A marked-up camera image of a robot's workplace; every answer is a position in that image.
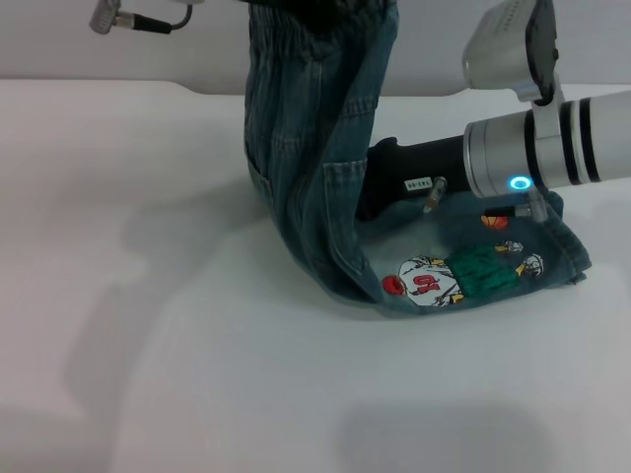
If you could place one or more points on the blue denim shorts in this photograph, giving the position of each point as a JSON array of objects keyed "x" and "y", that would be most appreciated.
[{"x": 305, "y": 172}]

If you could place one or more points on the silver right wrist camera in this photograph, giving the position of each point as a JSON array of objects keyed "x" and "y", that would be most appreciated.
[{"x": 503, "y": 44}]

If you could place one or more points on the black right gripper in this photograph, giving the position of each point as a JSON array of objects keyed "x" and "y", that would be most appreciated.
[{"x": 409, "y": 162}]

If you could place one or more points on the silver black angled plug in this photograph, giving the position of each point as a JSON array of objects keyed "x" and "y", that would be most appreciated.
[{"x": 527, "y": 209}]

